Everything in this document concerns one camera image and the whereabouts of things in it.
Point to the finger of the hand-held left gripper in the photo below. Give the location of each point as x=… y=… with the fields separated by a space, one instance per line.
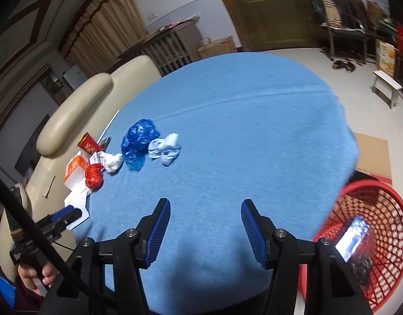
x=68 y=215

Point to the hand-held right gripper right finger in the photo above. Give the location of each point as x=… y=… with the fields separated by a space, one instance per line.
x=254 y=233

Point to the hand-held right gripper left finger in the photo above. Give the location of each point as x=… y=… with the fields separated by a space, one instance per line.
x=157 y=233

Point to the red plastic bag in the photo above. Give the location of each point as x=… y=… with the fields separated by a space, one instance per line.
x=93 y=178

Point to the white blue bag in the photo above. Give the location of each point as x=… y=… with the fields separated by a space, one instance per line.
x=165 y=149

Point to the blue plastic bag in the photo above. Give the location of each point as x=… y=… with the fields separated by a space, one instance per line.
x=139 y=137

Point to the steel scourer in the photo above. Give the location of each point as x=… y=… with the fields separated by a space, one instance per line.
x=352 y=239

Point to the red plastic basket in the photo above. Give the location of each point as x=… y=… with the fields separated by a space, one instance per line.
x=388 y=236

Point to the person's left forearm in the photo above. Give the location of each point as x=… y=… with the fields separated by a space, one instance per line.
x=29 y=300

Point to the person's left hand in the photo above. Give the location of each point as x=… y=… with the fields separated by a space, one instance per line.
x=48 y=274

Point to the white paper sheets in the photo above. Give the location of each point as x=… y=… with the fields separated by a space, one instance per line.
x=76 y=203

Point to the orange tissue pack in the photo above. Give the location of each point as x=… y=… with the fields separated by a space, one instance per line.
x=75 y=169

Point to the white printed packet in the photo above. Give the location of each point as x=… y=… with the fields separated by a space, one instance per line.
x=95 y=157

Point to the red paper cup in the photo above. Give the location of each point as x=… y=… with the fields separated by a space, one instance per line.
x=88 y=143

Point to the dark snack packet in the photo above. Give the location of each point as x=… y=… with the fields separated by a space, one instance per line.
x=105 y=141

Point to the long white plastic rod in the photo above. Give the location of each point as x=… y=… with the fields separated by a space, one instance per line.
x=111 y=123

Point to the beige leather sofa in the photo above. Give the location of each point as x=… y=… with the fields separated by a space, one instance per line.
x=73 y=105

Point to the blue tablecloth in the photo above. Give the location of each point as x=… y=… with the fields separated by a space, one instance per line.
x=237 y=121

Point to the white appliance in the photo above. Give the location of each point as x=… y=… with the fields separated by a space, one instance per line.
x=73 y=77

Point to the flat cardboard sheet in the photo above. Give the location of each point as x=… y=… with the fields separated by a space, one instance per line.
x=374 y=157

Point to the wooden radiator cabinet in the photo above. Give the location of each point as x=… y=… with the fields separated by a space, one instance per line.
x=168 y=49

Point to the brown cardboard box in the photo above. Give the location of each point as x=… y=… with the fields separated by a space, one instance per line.
x=218 y=48

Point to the beige curtain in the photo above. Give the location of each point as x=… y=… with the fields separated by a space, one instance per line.
x=103 y=29

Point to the pair of slippers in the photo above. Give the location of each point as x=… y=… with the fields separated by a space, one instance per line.
x=344 y=65

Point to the white wooden stool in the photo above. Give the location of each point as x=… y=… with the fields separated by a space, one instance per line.
x=387 y=83

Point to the wooden glass door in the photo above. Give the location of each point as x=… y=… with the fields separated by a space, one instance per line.
x=270 y=23

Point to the orange fruit box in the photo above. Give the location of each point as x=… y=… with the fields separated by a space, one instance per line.
x=386 y=55

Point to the dark metal chair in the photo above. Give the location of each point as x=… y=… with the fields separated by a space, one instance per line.
x=346 y=29

